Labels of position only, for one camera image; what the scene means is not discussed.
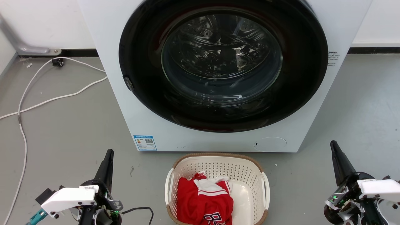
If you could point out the round white filter cover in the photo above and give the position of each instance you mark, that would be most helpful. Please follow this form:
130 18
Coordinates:
270 144

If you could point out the red and white jersey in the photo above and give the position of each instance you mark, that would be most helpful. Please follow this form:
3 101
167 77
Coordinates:
193 203

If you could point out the white front-load washing machine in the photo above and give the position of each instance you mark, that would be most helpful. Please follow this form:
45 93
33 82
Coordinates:
106 37

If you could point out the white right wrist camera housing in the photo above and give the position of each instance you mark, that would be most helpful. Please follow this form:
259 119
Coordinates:
381 188

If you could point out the black round washer door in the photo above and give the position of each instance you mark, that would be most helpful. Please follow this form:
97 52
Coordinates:
300 62

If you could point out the blue energy label sticker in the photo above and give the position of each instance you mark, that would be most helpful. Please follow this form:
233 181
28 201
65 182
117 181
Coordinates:
145 142

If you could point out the small text sticker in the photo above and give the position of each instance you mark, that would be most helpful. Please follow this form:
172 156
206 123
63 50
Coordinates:
333 58

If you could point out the grey wall pipe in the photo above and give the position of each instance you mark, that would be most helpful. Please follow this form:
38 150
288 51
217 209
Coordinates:
18 43

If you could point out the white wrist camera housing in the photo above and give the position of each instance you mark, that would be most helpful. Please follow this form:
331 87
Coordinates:
381 188
67 198

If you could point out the white perforated laundry basket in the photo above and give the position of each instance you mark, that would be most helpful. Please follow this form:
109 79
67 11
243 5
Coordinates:
218 168

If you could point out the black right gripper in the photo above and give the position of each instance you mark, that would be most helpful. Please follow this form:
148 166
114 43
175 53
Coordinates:
345 200

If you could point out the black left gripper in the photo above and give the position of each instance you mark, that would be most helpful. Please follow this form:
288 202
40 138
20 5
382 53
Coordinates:
107 204

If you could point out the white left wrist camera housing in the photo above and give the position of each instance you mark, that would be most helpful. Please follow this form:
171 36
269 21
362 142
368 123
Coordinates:
67 198

